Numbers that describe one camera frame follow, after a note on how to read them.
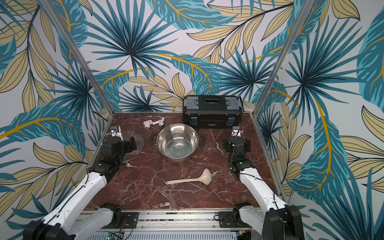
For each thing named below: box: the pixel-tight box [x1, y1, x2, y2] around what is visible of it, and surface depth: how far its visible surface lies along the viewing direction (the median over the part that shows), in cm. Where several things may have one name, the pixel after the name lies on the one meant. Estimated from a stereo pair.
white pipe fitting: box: [143, 117, 165, 129], surface depth 112 cm
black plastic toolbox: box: [182, 95, 244, 129], surface depth 102 cm
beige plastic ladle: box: [165, 168, 212, 186], surface depth 88 cm
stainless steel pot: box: [149, 123, 206, 163], surface depth 97 cm
